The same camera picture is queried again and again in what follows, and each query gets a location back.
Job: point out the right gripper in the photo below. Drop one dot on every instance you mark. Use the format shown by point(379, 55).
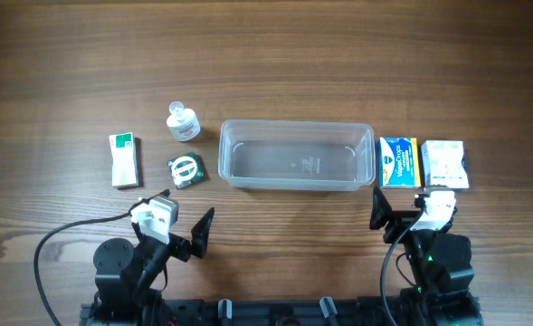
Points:
point(402, 221)

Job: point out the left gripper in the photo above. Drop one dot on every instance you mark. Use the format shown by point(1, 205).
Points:
point(178, 244)

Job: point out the blue VapoDrops packet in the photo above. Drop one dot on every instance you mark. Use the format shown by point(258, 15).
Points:
point(398, 163)

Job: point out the dark green round tin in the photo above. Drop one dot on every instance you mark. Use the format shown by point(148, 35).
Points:
point(186, 170)

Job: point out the clear plastic container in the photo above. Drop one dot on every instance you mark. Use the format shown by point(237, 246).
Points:
point(297, 155)

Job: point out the white round bottle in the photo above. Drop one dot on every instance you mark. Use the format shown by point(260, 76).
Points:
point(182, 122)

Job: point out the white green medicine box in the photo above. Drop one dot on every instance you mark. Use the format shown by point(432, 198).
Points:
point(124, 160)

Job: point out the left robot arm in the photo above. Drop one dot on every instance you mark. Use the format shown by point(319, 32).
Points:
point(125, 273)

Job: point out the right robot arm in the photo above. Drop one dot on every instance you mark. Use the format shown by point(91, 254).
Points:
point(440, 261)

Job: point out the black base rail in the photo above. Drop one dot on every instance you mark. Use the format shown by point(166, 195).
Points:
point(325, 311)

